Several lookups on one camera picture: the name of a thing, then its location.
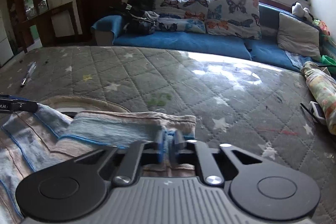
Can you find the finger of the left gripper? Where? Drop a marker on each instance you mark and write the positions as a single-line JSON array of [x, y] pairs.
[[11, 104]]

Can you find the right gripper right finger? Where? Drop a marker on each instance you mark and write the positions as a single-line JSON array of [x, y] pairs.
[[198, 154]]

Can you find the long butterfly cushion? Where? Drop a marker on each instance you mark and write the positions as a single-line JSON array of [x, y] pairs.
[[181, 15]]

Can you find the black bag on sofa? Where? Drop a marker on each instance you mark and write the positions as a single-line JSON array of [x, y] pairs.
[[139, 16]]

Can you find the round induction cooktop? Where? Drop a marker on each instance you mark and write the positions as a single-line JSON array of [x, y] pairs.
[[71, 105]]

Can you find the large butterfly pillow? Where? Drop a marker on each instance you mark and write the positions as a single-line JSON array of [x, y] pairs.
[[239, 18]]

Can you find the white plush toy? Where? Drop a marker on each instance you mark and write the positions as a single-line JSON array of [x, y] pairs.
[[301, 12]]

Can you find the grey plain pillow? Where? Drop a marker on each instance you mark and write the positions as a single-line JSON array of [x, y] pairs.
[[298, 37]]

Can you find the dark wooden cabinet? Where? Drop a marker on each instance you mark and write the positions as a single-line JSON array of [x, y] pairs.
[[28, 3]]

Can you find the rolled floral cloth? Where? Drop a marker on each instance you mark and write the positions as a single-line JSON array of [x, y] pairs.
[[322, 86]]

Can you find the grey star quilted table cover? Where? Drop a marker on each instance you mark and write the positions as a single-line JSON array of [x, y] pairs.
[[254, 106]]

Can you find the black pen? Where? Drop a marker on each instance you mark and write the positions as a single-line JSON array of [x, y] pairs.
[[28, 74]]

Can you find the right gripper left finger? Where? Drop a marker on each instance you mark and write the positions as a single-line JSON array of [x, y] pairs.
[[129, 162]]

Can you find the green bowl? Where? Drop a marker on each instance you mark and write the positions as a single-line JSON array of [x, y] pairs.
[[328, 61]]

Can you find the white refrigerator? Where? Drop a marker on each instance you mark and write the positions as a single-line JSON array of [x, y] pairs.
[[5, 48]]

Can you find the blue striped knit garment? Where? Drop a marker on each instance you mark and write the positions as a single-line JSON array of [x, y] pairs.
[[33, 141]]

